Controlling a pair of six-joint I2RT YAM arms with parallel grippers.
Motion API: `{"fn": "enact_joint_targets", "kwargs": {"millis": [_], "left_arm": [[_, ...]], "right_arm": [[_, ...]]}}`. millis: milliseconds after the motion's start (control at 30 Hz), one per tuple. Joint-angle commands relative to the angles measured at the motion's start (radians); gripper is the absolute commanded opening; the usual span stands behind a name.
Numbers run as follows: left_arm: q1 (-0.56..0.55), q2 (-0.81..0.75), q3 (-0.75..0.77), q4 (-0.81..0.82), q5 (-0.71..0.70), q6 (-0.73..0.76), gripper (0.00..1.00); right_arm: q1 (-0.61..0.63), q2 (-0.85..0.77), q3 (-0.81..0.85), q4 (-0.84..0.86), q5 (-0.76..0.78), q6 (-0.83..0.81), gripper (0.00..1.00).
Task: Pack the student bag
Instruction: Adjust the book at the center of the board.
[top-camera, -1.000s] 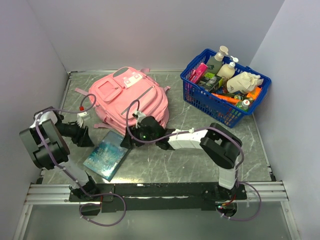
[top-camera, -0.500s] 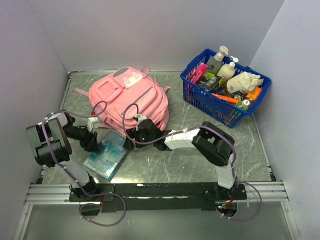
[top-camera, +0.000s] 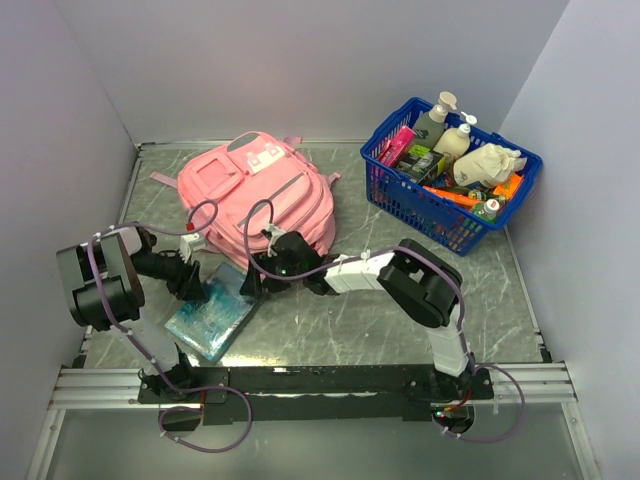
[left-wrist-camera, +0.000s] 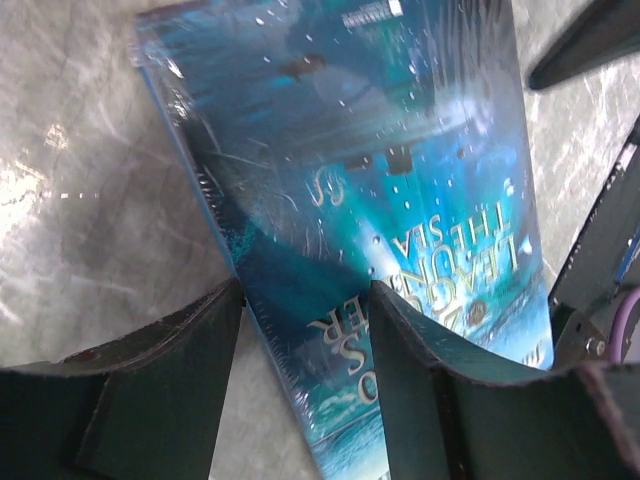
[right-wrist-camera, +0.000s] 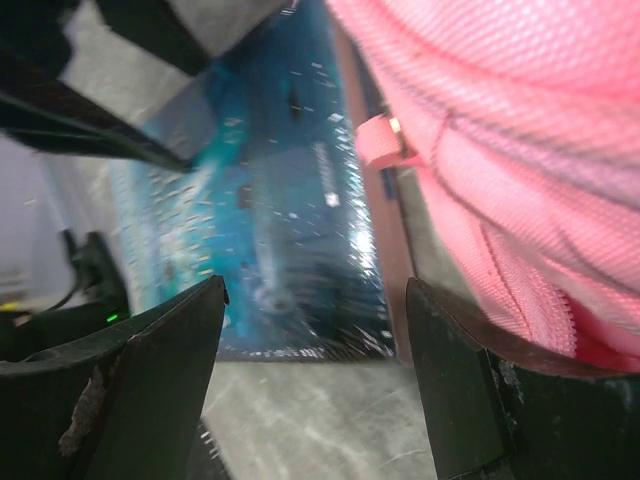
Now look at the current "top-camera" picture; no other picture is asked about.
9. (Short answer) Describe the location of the pink school backpack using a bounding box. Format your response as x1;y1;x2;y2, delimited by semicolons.
151;131;340;269

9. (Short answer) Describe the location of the teal hardcover book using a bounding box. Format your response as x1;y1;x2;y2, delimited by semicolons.
165;263;261;363

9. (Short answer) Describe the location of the orange snack pack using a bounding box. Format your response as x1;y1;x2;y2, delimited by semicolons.
492;173;523;203

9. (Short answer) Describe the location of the blue plastic basket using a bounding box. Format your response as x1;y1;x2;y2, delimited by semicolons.
360;97;543;256

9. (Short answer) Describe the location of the grey pump bottle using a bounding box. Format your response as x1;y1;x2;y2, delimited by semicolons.
412;91;457;149

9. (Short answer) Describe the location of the green bottle red cap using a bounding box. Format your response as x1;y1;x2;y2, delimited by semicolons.
470;198;502;224

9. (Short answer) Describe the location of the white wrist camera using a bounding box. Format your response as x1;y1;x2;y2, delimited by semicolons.
263;222;287;257
178;232;206;264

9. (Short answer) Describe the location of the cream pump bottle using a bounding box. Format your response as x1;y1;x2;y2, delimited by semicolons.
434;112;478;164

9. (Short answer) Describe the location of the pink box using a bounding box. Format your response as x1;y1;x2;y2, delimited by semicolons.
377;125;416;167

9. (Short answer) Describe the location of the beige cloth bag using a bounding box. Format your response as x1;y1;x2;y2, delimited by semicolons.
452;143;527;188

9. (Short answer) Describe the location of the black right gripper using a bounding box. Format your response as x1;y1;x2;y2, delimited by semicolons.
240;250;307;297

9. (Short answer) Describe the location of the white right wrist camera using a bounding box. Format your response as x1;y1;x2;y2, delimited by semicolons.
263;222;287;257

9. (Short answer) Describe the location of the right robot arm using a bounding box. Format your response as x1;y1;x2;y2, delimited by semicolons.
240;232;473;398

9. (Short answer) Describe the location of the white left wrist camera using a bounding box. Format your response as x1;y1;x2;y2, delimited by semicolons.
178;232;206;264

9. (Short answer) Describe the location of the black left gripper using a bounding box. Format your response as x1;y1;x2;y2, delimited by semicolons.
131;247;209;302

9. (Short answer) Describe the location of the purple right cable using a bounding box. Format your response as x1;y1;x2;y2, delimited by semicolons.
243;199;527;445

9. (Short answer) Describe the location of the black green box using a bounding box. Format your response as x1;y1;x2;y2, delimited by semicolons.
395;145;446;186

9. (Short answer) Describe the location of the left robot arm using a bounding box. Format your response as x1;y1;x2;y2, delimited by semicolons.
56;223;208;402

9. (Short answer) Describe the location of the orange packet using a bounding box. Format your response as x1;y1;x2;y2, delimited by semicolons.
424;186;480;209

